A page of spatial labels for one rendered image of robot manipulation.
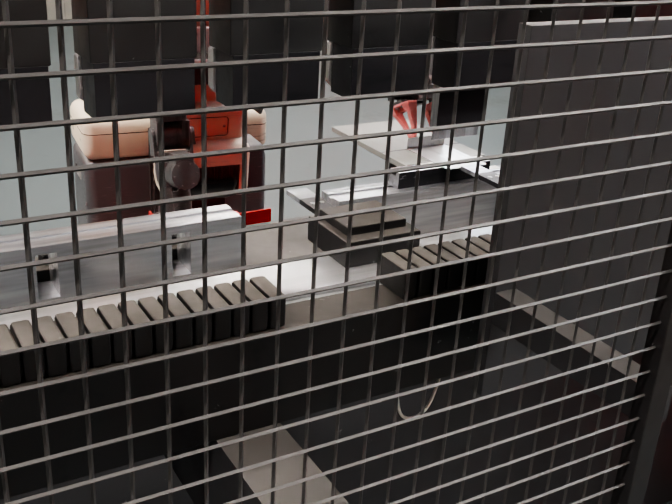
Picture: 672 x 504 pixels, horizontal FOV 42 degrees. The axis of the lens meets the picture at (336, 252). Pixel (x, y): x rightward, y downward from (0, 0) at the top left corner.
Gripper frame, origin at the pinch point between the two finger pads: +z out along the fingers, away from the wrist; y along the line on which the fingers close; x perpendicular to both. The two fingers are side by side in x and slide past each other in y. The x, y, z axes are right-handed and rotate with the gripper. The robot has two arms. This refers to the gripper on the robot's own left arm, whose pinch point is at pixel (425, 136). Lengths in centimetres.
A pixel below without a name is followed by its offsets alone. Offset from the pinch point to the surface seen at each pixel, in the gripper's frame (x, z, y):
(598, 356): -71, 34, -33
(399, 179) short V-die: -9.5, 8.3, -13.4
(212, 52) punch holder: -16, -13, -46
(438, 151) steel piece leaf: -3.5, 3.5, -0.1
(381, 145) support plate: 3.3, 0.4, -7.9
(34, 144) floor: 360, -69, -4
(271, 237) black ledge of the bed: 3.8, 14.4, -33.1
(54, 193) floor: 288, -32, -12
